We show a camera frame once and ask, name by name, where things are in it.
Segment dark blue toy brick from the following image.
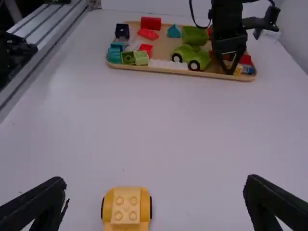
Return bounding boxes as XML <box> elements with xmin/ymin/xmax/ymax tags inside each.
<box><xmin>115</xmin><ymin>23</ymin><xmax>130</xmax><ymax>39</ymax></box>

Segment green toy car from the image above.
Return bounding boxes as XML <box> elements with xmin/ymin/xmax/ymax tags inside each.
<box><xmin>170</xmin><ymin>43</ymin><xmax>212</xmax><ymax>72</ymax></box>

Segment grey toy brick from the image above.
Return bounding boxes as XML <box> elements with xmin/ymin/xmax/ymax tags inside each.
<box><xmin>241</xmin><ymin>65</ymin><xmax>256</xmax><ymax>75</ymax></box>

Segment long white toy brick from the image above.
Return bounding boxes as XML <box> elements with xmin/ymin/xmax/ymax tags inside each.
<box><xmin>148</xmin><ymin>58</ymin><xmax>189</xmax><ymax>71</ymax></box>

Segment pale yellow toy brick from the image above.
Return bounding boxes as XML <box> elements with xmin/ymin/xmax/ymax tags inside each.
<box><xmin>233</xmin><ymin>63</ymin><xmax>244</xmax><ymax>77</ymax></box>

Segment yellow toy car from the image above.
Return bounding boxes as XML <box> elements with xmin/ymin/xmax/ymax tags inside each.
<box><xmin>101</xmin><ymin>186</ymin><xmax>153</xmax><ymax>231</ymax></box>

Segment tan tray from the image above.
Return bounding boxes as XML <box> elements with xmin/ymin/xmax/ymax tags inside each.
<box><xmin>104</xmin><ymin>20</ymin><xmax>257</xmax><ymax>82</ymax></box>

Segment silver rails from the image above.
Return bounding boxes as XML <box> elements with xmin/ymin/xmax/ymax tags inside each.
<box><xmin>0</xmin><ymin>0</ymin><xmax>90</xmax><ymax>123</ymax></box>

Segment black cable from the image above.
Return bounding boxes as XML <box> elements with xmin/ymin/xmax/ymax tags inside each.
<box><xmin>189</xmin><ymin>0</ymin><xmax>214</xmax><ymax>29</ymax></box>

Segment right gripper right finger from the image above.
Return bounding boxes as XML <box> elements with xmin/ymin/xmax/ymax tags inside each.
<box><xmin>243</xmin><ymin>174</ymin><xmax>308</xmax><ymax>231</ymax></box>

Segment large red toy brick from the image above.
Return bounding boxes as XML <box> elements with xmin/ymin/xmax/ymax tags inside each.
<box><xmin>141</xmin><ymin>16</ymin><xmax>162</xmax><ymax>31</ymax></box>

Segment green toy trailer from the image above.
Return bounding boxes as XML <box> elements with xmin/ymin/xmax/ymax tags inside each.
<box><xmin>180</xmin><ymin>25</ymin><xmax>209</xmax><ymax>47</ymax></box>

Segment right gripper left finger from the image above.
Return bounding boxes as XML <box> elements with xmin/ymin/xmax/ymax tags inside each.
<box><xmin>0</xmin><ymin>177</ymin><xmax>70</xmax><ymax>231</ymax></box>

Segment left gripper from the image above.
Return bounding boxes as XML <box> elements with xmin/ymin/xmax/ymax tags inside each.
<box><xmin>211</xmin><ymin>11</ymin><xmax>248</xmax><ymax>75</ymax></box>

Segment teal toy brick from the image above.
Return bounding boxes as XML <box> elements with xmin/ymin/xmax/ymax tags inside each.
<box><xmin>167</xmin><ymin>23</ymin><xmax>182</xmax><ymax>39</ymax></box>
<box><xmin>110</xmin><ymin>42</ymin><xmax>128</xmax><ymax>50</ymax></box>
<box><xmin>107</xmin><ymin>48</ymin><xmax>123</xmax><ymax>64</ymax></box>

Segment green toy brick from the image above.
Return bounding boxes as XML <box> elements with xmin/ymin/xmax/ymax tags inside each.
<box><xmin>121</xmin><ymin>50</ymin><xmax>150</xmax><ymax>66</ymax></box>

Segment coral toy brick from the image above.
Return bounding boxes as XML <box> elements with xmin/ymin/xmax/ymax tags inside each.
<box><xmin>137</xmin><ymin>27</ymin><xmax>160</xmax><ymax>41</ymax></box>

